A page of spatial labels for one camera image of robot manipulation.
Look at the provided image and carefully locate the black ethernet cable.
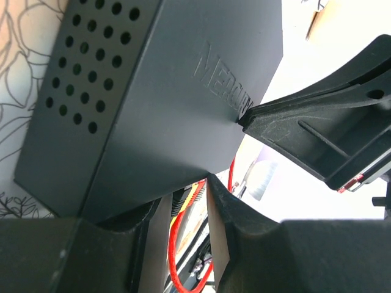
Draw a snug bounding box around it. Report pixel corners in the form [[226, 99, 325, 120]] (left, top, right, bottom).
[[171, 186, 196, 218]]

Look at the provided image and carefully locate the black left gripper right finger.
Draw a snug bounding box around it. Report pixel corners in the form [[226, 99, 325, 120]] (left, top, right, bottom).
[[207, 174, 390, 292]]

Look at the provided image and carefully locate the black network switch box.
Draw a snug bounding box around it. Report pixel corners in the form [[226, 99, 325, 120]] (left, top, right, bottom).
[[14, 1, 283, 223]]

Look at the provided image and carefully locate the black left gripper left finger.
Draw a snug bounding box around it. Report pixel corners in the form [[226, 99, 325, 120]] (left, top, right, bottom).
[[1, 198, 171, 292]]

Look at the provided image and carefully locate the yellow ethernet cable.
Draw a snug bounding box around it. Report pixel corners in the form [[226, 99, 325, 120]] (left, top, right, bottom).
[[169, 179, 207, 219]]

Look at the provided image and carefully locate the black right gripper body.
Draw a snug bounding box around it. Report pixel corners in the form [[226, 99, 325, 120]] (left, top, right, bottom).
[[337, 170, 390, 220]]

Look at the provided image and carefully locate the floral tablecloth mat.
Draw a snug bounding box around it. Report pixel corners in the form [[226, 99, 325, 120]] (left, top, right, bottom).
[[1, 1, 67, 219]]

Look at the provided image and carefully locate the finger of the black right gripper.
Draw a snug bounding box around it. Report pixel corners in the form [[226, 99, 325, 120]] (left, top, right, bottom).
[[240, 34, 390, 122], [243, 73, 390, 190]]

